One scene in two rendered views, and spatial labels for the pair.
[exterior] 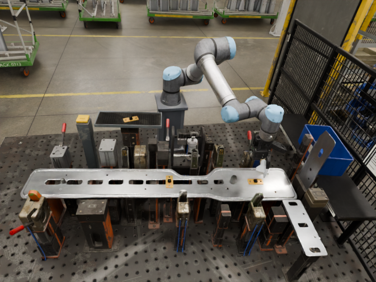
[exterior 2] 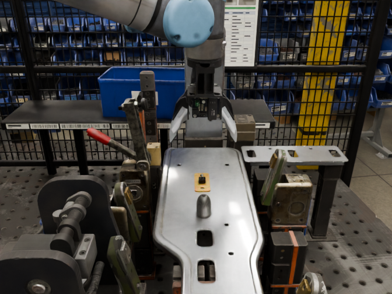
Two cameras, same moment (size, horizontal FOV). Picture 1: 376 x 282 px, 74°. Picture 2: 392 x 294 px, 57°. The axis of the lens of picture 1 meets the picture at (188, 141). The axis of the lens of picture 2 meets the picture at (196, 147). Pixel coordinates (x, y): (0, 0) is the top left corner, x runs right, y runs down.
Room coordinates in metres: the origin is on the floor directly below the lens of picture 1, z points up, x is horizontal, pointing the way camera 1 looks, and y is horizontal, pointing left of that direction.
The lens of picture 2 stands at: (0.85, 0.37, 1.48)
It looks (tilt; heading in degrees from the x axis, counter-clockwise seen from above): 27 degrees down; 277
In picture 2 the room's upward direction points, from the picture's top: straight up
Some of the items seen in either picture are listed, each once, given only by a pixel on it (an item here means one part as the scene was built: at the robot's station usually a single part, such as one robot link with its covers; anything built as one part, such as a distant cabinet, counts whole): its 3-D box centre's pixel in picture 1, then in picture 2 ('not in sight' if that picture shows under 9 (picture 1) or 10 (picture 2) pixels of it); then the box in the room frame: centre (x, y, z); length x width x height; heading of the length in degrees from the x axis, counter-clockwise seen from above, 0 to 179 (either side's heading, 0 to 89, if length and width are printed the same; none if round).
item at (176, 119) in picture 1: (169, 123); not in sight; (1.52, 0.15, 0.90); 0.21 x 0.21 x 0.40; 16
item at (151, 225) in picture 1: (154, 200); not in sight; (0.85, 0.15, 0.84); 0.17 x 0.06 x 0.29; 8
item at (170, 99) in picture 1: (170, 94); not in sight; (1.52, 0.15, 1.15); 0.15 x 0.15 x 0.10
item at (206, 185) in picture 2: (255, 181); (202, 180); (0.93, -0.39, 1.01); 0.08 x 0.04 x 0.01; 98
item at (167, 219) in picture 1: (168, 198); not in sight; (0.88, 0.08, 0.84); 0.13 x 0.05 x 0.29; 8
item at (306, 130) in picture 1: (322, 149); (149, 91); (1.15, -0.79, 1.10); 0.30 x 0.17 x 0.13; 2
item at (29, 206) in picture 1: (44, 229); not in sight; (0.60, 0.63, 0.88); 0.15 x 0.11 x 0.36; 8
